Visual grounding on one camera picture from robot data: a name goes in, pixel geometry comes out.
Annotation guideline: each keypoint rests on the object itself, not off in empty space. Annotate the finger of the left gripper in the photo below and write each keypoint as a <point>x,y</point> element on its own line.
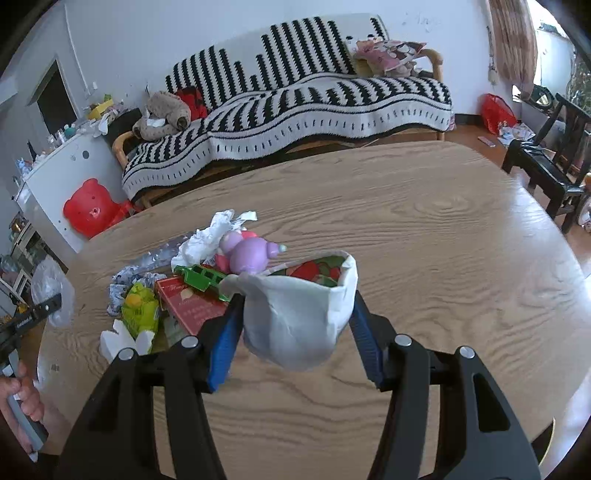
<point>13,331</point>

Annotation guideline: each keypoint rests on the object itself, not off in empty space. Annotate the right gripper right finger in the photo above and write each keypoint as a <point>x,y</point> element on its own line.
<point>479,435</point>

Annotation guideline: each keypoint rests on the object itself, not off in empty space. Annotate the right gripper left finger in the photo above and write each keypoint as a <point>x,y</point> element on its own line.
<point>114,436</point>

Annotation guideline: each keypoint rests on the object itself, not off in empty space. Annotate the patterned wrapper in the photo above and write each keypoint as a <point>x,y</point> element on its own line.
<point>122,282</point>

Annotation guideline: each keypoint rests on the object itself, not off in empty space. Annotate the green popcorn bag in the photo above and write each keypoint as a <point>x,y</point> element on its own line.
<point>140,310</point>

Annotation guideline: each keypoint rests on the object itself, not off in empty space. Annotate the green toy truck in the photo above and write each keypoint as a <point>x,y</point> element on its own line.
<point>202,279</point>

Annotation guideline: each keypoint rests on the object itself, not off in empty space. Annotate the white paper bowl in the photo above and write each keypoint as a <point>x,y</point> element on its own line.
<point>294,323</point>

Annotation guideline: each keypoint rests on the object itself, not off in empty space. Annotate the clear plastic bag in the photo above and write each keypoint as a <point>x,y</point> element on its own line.
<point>53,293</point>

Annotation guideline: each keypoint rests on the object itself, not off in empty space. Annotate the white paper piece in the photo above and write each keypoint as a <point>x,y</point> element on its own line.
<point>112,341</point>

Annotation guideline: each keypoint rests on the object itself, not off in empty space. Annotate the red bear stool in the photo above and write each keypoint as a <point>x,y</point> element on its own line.
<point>91,210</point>

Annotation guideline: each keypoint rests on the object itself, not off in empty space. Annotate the white cabinet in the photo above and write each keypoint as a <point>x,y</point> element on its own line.
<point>55,178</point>

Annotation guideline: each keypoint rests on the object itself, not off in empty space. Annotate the silver foil wrapper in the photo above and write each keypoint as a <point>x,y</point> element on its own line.
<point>160,256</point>

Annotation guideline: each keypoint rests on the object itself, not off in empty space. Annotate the red snack box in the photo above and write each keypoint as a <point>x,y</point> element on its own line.
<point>185,308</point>

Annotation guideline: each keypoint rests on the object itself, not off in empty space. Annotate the crumpled white tissue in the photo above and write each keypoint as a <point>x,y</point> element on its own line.
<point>203,243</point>

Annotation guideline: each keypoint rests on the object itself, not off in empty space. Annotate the brown teddy bear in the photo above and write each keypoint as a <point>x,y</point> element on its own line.
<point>164,114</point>

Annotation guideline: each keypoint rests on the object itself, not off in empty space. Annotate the red cushion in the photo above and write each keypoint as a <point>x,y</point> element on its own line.
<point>192,97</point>

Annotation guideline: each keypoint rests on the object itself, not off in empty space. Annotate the black wooden chair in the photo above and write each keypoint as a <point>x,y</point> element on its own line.
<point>561,176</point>

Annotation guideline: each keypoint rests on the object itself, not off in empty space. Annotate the red plastic bag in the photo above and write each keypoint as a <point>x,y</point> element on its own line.
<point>496,113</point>

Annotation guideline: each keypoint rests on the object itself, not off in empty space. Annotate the striped black white sofa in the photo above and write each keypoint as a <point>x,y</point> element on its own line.
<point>268,90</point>

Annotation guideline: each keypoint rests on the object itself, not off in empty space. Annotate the floral pillow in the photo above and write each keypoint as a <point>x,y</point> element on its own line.
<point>390,58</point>

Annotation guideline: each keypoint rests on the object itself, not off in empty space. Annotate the patterned curtain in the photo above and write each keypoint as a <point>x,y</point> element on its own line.
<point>514,42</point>

